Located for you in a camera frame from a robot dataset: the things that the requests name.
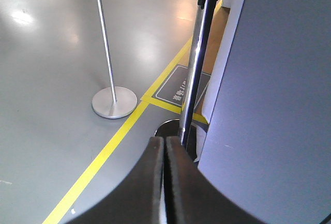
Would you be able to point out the white fridge door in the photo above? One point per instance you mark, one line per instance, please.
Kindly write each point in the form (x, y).
(268, 104)

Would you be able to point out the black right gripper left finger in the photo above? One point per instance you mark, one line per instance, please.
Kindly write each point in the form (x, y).
(137, 198)

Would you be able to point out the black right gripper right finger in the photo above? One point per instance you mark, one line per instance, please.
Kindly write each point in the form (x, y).
(190, 197)

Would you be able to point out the dark floor label sign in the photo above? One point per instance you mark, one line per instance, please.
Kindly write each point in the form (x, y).
(172, 89)

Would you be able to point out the silver sign stand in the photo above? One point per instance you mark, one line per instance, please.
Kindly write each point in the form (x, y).
(114, 101)

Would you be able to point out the chrome barrier post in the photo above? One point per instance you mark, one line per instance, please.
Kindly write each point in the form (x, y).
(186, 129)

